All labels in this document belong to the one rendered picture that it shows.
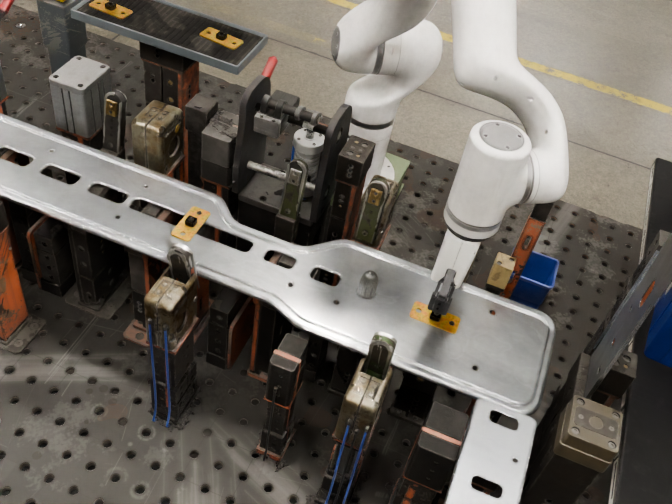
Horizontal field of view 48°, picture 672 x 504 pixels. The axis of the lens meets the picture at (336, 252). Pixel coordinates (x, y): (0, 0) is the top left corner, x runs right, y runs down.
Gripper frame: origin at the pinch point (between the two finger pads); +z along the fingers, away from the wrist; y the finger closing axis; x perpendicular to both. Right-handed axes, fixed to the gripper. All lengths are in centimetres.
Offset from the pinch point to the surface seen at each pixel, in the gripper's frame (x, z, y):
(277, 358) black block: -20.7, 8.4, 19.4
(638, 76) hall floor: 54, 112, -295
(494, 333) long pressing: 10.4, 7.7, -1.2
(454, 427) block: 8.8, 9.4, 18.2
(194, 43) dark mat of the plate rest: -62, -8, -30
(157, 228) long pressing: -51, 8, 4
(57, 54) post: -96, 7, -30
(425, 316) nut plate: -1.5, 7.4, 1.0
